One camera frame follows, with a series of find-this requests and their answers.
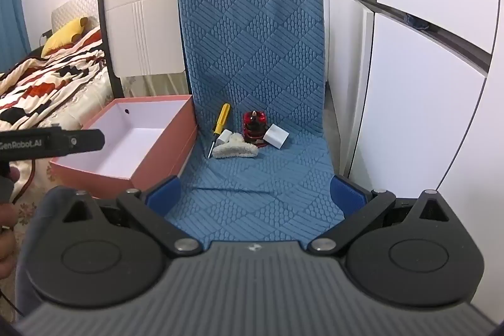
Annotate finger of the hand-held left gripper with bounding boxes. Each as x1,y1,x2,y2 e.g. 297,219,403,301
59,128,106,157

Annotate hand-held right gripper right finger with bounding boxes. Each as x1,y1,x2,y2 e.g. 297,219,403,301
307,175,453,258

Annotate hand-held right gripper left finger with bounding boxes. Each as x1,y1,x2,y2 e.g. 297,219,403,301
59,175,203,258

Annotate pink cardboard box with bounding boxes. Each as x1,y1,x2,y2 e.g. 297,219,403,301
50,94,198,199

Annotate white fluffy hair clip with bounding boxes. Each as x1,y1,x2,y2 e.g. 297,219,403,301
213,132,258,160

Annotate white charger adapter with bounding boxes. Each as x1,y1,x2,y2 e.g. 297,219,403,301
263,124,289,150

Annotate yellow handled screwdriver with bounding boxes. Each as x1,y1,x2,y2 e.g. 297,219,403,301
207,103,232,159

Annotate red and black toy figure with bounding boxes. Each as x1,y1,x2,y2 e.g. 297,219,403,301
242,110,268,148

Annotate person's left hand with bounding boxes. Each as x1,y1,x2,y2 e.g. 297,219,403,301
0,202,19,279

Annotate red and white printed blanket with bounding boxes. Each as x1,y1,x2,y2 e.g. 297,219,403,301
0,25,116,133

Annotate yellow plush pillow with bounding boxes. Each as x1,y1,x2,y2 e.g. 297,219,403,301
40,17,89,57

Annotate white padded headboard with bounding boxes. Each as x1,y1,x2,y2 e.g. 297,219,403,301
51,0,105,34

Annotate white wardrobe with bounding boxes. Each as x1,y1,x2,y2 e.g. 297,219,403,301
325,0,501,203

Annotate blue curtain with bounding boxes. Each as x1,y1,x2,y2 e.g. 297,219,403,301
0,0,31,75

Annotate blue textured chair cover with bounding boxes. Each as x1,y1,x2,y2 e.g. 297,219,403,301
165,0,347,244

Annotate dark red cable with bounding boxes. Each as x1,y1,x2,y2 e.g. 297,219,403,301
12,158,37,203

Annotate black metal frame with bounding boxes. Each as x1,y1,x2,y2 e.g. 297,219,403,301
97,0,123,88

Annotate black cable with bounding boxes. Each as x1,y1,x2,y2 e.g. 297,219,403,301
0,287,25,319

